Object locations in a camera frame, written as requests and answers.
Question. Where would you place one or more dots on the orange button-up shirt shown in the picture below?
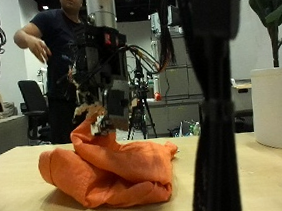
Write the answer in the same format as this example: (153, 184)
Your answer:
(120, 167)

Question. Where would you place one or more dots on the brown cushion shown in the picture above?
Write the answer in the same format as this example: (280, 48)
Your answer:
(10, 109)

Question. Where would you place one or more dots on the grey sofa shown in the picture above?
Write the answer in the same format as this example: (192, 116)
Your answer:
(3, 135)

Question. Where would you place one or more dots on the black office chair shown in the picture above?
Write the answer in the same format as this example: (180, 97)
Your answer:
(31, 96)

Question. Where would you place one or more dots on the person in dark T-shirt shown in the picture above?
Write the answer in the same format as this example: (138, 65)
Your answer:
(54, 37)

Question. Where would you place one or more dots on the small red ball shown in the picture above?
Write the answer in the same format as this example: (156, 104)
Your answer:
(158, 97)

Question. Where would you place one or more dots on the grey drawer cabinet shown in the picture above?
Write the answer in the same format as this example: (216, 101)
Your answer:
(179, 81)

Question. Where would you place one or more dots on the grey boxy monitor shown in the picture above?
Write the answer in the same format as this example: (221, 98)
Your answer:
(175, 15)

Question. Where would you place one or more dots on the green plastic bottle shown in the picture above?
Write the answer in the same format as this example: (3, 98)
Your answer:
(196, 129)

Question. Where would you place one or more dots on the white storage box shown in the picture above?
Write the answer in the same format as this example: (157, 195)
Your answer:
(242, 99)

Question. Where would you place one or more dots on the dark side table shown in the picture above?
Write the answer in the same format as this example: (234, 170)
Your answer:
(244, 114)

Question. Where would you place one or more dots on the white round planter pot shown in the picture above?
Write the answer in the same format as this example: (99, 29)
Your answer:
(277, 109)

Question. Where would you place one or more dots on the black camera tripod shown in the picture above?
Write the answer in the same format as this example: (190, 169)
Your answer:
(141, 95)

